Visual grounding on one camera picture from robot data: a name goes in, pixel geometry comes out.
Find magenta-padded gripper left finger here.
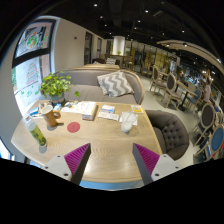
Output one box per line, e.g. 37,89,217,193
42,142,92,186

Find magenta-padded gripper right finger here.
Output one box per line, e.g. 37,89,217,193
131,142,184,187

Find clear bottle with green label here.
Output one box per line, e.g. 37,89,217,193
25,117,48,148

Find flat round red coaster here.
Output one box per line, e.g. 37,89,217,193
66,121,81,134

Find grey tufted armchair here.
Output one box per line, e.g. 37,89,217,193
145,109,190,161

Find white paper napkin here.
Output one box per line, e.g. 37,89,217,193
119,111,139,127

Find clear plastic cup with straw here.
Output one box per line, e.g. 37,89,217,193
120,111,138,134

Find white and orange box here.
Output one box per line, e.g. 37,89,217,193
81,101,99,121

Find tan ceramic mug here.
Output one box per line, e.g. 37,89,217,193
40,104,62,128

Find yellow square card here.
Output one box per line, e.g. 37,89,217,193
130,104,145,114

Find printed paper leaflet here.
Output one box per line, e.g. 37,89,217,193
60,100,88,114

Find white paper sachets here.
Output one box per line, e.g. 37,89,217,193
97,110,120,122

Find white packet with blue print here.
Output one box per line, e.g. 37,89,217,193
100,104,116,114

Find blue and white flat box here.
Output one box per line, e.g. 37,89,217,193
29,106,44,118

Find group of dining chairs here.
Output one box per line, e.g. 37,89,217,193
148,64,224,161

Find potted green plant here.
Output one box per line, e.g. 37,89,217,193
39,70,81,104

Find grey chevron cushion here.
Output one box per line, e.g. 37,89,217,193
96,70,135,98

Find person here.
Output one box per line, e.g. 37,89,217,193
203,69,214,104

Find black framed window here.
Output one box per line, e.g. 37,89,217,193
11,18,58,116

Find white round column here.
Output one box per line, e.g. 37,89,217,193
112,35,127,56

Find group of ceiling lights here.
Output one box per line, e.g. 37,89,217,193
91,2,214,41

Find grey sofa with wooden frame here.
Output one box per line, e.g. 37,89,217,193
54,68,146,105

